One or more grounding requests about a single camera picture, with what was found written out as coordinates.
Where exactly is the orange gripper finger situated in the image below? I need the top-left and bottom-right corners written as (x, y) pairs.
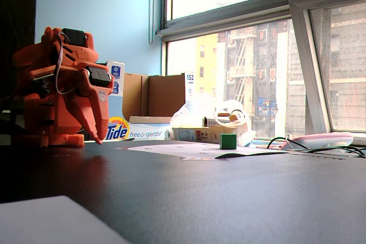
top-left (90, 86), bottom-right (112, 145)
top-left (66, 91), bottom-right (98, 142)

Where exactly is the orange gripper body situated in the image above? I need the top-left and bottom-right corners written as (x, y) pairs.
top-left (82, 65), bottom-right (114, 96)

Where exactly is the green cube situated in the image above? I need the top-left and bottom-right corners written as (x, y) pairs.
top-left (219, 133), bottom-right (237, 151)

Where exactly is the numbered grid paper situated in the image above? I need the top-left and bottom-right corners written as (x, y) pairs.
top-left (115, 142), bottom-right (288, 160)

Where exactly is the Tide detergent cardboard box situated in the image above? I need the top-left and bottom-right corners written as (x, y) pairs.
top-left (98, 61), bottom-right (198, 142)

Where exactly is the printed food carton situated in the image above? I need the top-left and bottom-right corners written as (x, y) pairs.
top-left (171, 125), bottom-right (250, 146)

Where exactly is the white flat sheet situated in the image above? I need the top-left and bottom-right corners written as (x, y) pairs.
top-left (0, 195), bottom-right (130, 244)

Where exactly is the clear plastic bag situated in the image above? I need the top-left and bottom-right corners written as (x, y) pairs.
top-left (170, 99), bottom-right (257, 148)

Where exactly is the pink white flat device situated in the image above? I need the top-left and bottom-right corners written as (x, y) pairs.
top-left (281, 131), bottom-right (355, 151)

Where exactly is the grey window frame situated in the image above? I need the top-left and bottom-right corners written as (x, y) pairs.
top-left (156, 0), bottom-right (366, 45)

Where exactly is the black adapter output cable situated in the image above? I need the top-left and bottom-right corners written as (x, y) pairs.
top-left (266, 136), bottom-right (366, 159)

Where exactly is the leaning window screen frame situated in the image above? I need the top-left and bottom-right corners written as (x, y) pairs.
top-left (288, 0), bottom-right (366, 142)

